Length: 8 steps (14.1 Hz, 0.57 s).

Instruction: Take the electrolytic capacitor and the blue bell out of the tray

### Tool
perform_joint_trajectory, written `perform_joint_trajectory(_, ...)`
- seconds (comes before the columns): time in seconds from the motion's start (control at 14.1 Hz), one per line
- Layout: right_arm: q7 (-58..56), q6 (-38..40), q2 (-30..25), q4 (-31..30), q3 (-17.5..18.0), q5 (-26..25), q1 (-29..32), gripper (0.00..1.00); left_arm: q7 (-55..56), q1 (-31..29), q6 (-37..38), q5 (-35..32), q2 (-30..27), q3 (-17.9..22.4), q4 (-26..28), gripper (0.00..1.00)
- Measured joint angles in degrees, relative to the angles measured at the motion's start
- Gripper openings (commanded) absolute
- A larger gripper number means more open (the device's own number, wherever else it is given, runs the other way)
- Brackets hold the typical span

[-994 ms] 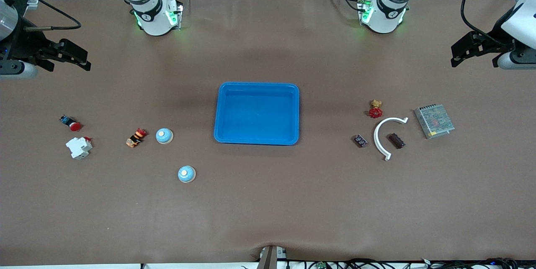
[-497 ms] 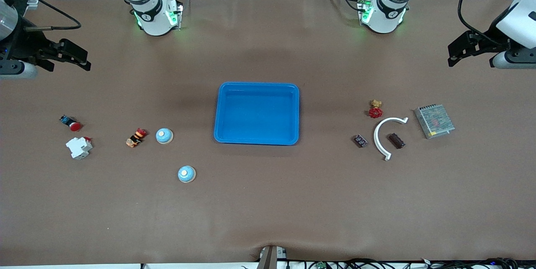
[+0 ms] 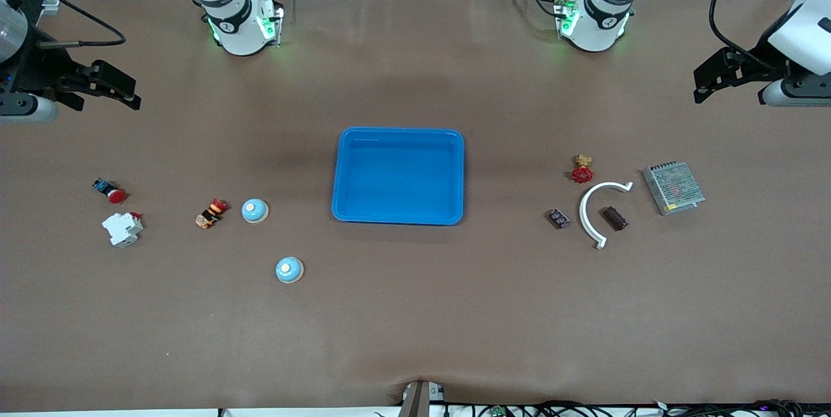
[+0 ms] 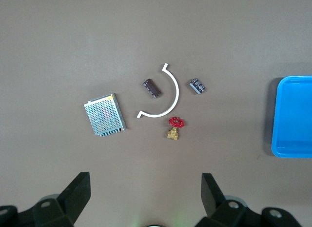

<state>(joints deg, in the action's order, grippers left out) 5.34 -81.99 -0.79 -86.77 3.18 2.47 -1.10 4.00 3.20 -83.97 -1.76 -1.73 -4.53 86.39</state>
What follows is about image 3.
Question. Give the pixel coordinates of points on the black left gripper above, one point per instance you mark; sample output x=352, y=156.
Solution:
x=761, y=61

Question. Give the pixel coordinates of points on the brown camera mount post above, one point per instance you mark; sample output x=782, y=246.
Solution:
x=419, y=401

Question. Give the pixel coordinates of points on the light blue dome bell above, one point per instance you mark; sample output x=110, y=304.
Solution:
x=289, y=271
x=254, y=210

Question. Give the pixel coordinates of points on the white circuit breaker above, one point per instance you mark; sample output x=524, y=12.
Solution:
x=121, y=230

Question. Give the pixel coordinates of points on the dark brown cylindrical capacitor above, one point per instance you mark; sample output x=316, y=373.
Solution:
x=615, y=218
x=558, y=218

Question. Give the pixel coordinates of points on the red handwheel brass valve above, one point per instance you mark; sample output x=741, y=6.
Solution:
x=582, y=175

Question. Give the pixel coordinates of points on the small green circuit board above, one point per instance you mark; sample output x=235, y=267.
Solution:
x=496, y=411

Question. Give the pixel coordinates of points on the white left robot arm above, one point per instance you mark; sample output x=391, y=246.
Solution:
x=600, y=27

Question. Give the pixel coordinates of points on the white curved plastic clamp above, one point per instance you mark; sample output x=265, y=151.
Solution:
x=582, y=215

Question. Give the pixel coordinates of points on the blue plastic tray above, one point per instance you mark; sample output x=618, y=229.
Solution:
x=402, y=176

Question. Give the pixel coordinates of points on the orange red emergency stop switch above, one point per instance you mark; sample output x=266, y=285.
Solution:
x=211, y=214

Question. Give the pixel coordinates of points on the perforated metal power supply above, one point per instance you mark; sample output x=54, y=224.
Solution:
x=674, y=188

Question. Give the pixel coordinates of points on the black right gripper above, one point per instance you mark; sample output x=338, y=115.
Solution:
x=40, y=71

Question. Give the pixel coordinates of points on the red pushbutton with blue body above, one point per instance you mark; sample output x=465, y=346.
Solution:
x=117, y=196

